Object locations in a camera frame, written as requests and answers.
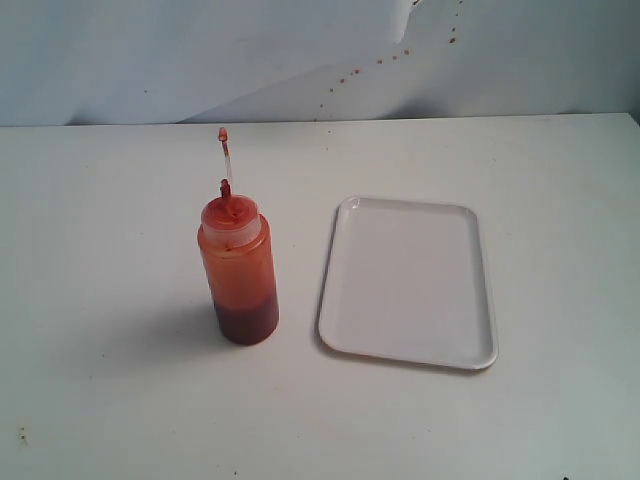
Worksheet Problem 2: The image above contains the red sauce squeeze bottle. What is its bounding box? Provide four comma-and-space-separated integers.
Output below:
197, 127, 279, 346

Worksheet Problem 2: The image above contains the white rectangular plastic tray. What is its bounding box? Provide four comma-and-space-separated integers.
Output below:
317, 196, 498, 371

